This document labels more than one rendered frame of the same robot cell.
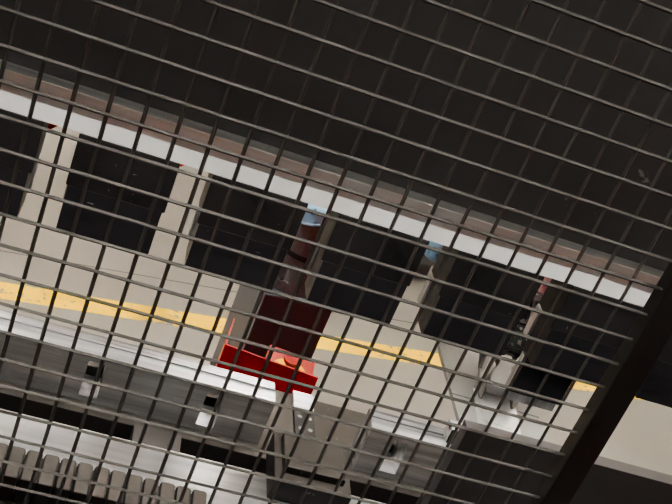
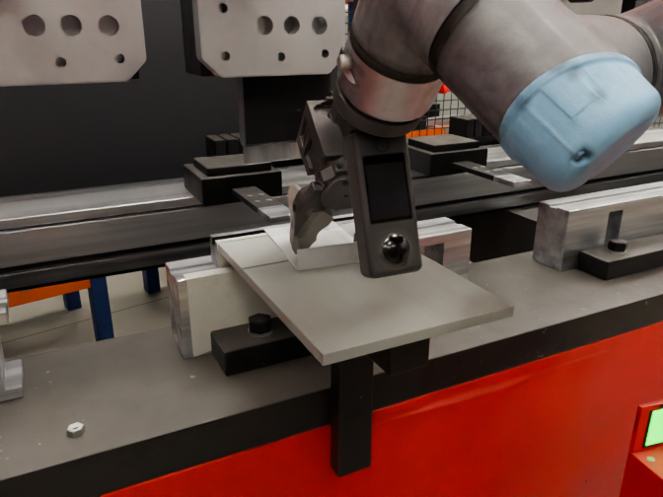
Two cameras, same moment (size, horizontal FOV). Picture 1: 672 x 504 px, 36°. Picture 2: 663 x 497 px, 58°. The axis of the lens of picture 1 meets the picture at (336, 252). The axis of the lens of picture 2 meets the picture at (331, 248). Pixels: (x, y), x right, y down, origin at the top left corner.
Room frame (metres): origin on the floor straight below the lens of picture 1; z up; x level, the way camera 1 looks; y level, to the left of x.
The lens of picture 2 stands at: (2.28, -0.50, 1.22)
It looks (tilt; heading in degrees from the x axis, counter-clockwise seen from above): 20 degrees down; 168
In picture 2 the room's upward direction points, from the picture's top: straight up
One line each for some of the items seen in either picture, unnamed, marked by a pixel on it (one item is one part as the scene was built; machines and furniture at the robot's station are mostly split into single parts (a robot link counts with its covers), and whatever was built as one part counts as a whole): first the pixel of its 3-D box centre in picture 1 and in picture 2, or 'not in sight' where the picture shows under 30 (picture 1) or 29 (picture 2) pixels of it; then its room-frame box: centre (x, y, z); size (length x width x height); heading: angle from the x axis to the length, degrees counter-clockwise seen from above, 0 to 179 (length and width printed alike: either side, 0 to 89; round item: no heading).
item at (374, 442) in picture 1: (461, 464); (330, 279); (1.60, -0.36, 0.92); 0.39 x 0.06 x 0.10; 104
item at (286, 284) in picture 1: (298, 263); not in sight; (2.29, 0.07, 0.82); 0.15 x 0.15 x 0.10
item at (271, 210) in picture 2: not in sight; (248, 186); (1.46, -0.44, 1.01); 0.26 x 0.12 x 0.05; 14
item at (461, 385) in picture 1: (489, 392); (347, 275); (1.76, -0.37, 1.00); 0.26 x 0.18 x 0.01; 14
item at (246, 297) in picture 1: (242, 402); not in sight; (2.29, 0.07, 0.39); 0.18 x 0.18 x 0.78; 26
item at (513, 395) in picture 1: (538, 383); (285, 116); (1.61, -0.41, 1.13); 0.10 x 0.02 x 0.10; 104
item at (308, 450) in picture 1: (307, 439); (468, 161); (1.36, -0.07, 1.01); 0.26 x 0.12 x 0.05; 14
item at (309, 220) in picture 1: (317, 223); not in sight; (2.30, 0.07, 0.94); 0.13 x 0.12 x 0.14; 124
